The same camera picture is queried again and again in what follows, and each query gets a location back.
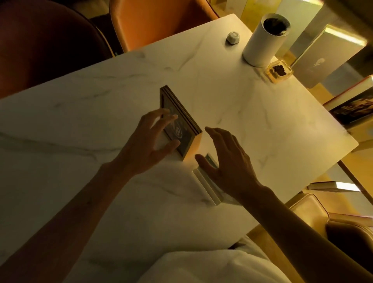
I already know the dark cover book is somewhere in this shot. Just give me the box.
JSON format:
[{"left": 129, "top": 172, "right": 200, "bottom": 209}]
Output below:
[{"left": 323, "top": 75, "right": 373, "bottom": 129}]

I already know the person's left forearm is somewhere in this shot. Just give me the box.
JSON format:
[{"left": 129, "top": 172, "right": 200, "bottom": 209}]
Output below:
[{"left": 0, "top": 161, "right": 133, "bottom": 283}]

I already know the person's left hand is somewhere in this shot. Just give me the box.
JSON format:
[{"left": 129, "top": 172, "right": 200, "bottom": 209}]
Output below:
[{"left": 112, "top": 108, "right": 181, "bottom": 178}]

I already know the tall white box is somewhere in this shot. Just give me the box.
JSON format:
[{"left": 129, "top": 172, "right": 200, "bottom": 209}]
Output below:
[{"left": 275, "top": 0, "right": 324, "bottom": 58}]

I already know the dark brown chair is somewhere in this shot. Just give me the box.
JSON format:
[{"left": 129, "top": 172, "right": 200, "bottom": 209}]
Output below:
[{"left": 0, "top": 0, "right": 115, "bottom": 99}]

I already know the white cylinder container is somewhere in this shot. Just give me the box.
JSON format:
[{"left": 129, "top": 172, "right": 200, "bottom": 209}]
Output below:
[{"left": 242, "top": 13, "right": 291, "bottom": 68}]

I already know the dark square box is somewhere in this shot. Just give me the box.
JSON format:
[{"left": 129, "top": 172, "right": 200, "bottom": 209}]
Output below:
[{"left": 159, "top": 85, "right": 203, "bottom": 161}]

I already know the thin white book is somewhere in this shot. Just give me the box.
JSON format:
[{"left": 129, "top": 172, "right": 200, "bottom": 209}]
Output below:
[{"left": 307, "top": 181, "right": 361, "bottom": 193}]

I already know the small clear glass dish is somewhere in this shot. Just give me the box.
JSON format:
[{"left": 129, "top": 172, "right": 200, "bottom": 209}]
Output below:
[{"left": 266, "top": 59, "right": 294, "bottom": 84}]

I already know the person's right forearm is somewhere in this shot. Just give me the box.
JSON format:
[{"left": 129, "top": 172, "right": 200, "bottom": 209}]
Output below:
[{"left": 240, "top": 187, "right": 373, "bottom": 283}]

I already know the person's white clothing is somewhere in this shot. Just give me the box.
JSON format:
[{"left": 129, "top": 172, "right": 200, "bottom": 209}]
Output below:
[{"left": 136, "top": 236, "right": 292, "bottom": 283}]

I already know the person's right hand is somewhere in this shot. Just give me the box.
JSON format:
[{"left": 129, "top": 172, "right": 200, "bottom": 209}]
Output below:
[{"left": 194, "top": 127, "right": 263, "bottom": 205}]

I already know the orange chair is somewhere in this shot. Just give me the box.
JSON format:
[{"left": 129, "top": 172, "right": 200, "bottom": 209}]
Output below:
[{"left": 110, "top": 0, "right": 220, "bottom": 53}]

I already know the tan leather chair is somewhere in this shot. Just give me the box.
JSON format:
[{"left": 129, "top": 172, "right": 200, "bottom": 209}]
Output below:
[{"left": 287, "top": 193, "right": 373, "bottom": 274}]

